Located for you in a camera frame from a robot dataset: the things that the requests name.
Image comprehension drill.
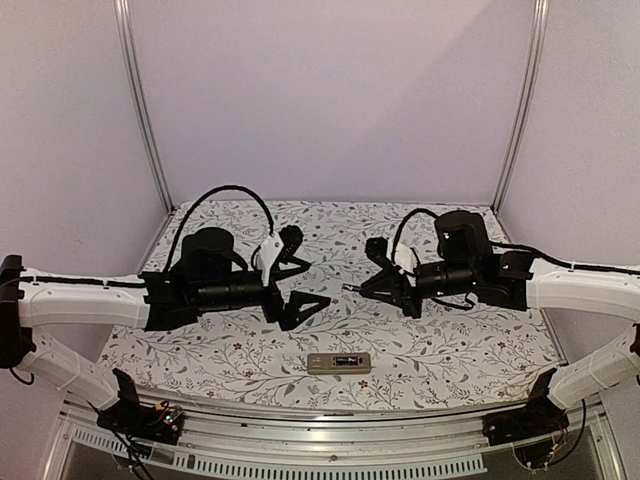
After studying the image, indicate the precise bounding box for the grey remote control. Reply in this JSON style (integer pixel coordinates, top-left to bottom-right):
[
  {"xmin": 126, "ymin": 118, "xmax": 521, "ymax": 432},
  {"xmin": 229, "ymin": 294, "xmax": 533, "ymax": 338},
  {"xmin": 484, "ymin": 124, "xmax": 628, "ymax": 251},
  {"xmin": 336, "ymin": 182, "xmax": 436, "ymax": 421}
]
[{"xmin": 306, "ymin": 353, "xmax": 372, "ymax": 375}]

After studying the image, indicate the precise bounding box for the floral patterned table mat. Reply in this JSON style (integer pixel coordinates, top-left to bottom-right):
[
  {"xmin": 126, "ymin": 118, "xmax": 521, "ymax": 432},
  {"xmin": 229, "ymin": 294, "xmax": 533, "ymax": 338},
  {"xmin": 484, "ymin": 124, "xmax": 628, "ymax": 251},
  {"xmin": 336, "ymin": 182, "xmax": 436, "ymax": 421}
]
[{"xmin": 99, "ymin": 200, "xmax": 564, "ymax": 410}]

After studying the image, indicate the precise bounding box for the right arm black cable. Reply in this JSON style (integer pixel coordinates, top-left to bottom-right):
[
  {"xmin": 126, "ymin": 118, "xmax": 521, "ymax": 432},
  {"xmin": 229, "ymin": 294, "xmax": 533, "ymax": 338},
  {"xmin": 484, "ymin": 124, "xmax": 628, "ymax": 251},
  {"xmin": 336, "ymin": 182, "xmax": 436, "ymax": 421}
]
[{"xmin": 392, "ymin": 207, "xmax": 441, "ymax": 261}]

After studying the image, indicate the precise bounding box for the aluminium front rail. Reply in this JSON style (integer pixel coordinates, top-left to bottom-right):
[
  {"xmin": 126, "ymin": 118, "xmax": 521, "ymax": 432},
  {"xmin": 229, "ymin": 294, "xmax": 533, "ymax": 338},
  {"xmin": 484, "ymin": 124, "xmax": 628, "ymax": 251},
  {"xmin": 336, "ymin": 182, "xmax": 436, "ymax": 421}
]
[{"xmin": 42, "ymin": 388, "xmax": 630, "ymax": 479}]

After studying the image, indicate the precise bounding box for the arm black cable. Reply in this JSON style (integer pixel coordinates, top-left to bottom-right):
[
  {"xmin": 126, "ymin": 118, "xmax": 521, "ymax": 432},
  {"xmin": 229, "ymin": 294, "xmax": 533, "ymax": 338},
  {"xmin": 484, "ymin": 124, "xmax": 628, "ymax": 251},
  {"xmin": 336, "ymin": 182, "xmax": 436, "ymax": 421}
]
[
  {"xmin": 169, "ymin": 185, "xmax": 276, "ymax": 271},
  {"xmin": 392, "ymin": 207, "xmax": 441, "ymax": 261}
]

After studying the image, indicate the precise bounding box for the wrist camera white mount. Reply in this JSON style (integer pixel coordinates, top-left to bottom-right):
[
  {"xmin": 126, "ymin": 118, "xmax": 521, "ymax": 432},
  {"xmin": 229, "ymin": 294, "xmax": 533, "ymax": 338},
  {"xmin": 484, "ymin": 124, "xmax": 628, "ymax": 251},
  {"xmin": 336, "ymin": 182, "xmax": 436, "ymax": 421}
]
[
  {"xmin": 365, "ymin": 237, "xmax": 419, "ymax": 276},
  {"xmin": 251, "ymin": 225, "xmax": 303, "ymax": 284}
]

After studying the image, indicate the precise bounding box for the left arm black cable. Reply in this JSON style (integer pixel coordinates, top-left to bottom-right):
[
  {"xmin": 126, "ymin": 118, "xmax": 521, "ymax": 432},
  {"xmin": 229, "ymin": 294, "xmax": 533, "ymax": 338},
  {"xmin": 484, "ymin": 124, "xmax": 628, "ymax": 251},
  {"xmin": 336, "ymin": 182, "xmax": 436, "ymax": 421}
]
[{"xmin": 169, "ymin": 185, "xmax": 276, "ymax": 271}]

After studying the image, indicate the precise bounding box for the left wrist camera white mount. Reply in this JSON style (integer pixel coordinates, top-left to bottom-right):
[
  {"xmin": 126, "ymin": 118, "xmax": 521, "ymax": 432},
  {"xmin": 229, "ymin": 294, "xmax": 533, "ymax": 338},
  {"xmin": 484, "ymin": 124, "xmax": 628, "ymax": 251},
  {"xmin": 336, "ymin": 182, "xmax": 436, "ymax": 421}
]
[{"xmin": 251, "ymin": 225, "xmax": 303, "ymax": 284}]

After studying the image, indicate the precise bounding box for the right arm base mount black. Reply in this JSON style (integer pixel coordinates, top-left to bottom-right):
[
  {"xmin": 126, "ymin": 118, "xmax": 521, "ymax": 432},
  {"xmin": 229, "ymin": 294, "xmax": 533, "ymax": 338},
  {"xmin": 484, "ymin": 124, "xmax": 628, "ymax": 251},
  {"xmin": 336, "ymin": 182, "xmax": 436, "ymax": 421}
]
[{"xmin": 482, "ymin": 368, "xmax": 569, "ymax": 470}]

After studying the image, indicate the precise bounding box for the left aluminium frame post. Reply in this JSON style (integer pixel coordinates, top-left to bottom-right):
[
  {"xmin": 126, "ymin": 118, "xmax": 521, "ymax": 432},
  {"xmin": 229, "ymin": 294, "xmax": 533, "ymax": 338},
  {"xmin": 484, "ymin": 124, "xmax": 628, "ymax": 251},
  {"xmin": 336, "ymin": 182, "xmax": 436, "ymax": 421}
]
[{"xmin": 113, "ymin": 0, "xmax": 175, "ymax": 214}]

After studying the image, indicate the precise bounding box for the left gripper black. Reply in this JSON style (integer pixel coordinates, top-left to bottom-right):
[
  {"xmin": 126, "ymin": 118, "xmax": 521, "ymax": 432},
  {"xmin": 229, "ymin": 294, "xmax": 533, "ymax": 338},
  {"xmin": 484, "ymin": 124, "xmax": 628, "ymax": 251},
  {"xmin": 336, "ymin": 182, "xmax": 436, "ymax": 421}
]
[{"xmin": 195, "ymin": 260, "xmax": 332, "ymax": 332}]

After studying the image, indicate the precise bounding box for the aluminium frame post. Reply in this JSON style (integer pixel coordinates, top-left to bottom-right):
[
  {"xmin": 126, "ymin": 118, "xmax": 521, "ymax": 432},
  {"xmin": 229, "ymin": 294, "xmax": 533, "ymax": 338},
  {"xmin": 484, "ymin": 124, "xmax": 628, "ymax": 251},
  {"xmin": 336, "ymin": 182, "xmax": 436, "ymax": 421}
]
[
  {"xmin": 491, "ymin": 0, "xmax": 549, "ymax": 217},
  {"xmin": 113, "ymin": 0, "xmax": 175, "ymax": 214}
]

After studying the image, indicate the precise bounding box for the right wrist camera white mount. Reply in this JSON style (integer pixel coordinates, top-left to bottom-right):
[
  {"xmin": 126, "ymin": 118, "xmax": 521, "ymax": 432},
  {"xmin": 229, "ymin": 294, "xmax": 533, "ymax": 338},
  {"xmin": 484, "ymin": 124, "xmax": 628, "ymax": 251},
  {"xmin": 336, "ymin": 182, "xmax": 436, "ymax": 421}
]
[{"xmin": 365, "ymin": 237, "xmax": 419, "ymax": 276}]

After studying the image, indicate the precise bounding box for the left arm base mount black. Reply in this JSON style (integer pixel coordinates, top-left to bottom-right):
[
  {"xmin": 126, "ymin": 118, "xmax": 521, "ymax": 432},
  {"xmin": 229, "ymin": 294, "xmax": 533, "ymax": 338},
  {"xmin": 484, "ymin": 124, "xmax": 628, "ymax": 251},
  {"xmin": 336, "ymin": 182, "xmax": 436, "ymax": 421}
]
[{"xmin": 97, "ymin": 369, "xmax": 185, "ymax": 445}]

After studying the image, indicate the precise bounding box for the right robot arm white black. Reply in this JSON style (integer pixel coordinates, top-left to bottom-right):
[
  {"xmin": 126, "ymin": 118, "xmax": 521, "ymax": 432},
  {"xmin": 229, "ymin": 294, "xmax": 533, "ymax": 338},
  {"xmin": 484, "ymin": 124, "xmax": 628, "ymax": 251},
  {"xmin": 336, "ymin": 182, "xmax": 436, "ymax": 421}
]
[{"xmin": 357, "ymin": 210, "xmax": 639, "ymax": 436}]

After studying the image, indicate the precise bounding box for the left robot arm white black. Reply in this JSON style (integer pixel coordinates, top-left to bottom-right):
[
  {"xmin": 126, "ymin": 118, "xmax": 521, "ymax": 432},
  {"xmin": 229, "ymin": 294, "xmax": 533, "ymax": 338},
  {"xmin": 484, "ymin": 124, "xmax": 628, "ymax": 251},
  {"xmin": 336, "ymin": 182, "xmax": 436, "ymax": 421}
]
[{"xmin": 1, "ymin": 226, "xmax": 330, "ymax": 434}]

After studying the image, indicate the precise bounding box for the right aluminium frame post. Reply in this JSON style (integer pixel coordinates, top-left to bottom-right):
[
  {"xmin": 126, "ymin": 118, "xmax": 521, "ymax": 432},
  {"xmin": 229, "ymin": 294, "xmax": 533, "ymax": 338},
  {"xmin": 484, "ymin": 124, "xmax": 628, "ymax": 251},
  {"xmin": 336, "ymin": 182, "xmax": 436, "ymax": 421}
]
[{"xmin": 491, "ymin": 0, "xmax": 549, "ymax": 217}]

